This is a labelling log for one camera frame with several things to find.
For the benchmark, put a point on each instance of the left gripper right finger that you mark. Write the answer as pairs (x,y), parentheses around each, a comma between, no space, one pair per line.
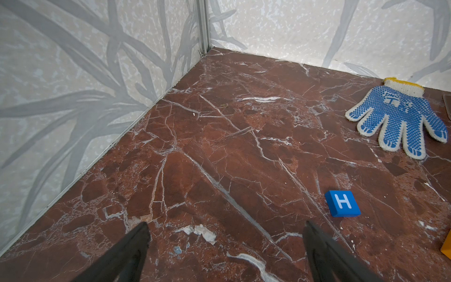
(330,262)

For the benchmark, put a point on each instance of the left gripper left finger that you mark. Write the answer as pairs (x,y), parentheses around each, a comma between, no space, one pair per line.
(123,262)

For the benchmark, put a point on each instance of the blue letter H block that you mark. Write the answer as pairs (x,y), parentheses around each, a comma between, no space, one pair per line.
(342,203)

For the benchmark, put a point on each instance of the orange wood block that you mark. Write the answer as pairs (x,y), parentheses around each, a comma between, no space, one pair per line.
(446,247)

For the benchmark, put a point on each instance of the blue dotted work glove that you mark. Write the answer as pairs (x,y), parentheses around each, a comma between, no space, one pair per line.
(399,110)

